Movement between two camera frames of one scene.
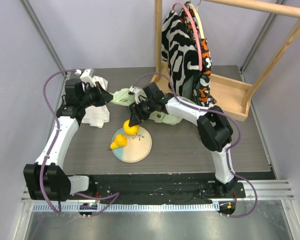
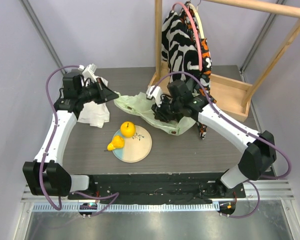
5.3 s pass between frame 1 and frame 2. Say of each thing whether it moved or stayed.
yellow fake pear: moved
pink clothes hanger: stayed
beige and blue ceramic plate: stayed
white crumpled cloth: stayed
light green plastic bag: moved
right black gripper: moved
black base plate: stayed
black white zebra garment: stayed
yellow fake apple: moved
